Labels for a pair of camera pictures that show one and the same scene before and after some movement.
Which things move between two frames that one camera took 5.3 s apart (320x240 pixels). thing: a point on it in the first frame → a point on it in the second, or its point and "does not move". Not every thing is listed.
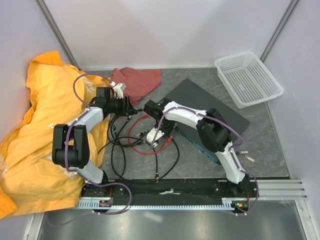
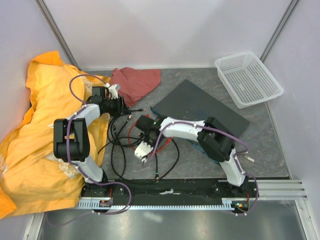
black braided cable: x=126 y=179 does not move
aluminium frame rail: x=281 y=190 does not move
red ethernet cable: x=156 y=151 does not move
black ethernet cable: x=117 y=144 → x=112 y=144
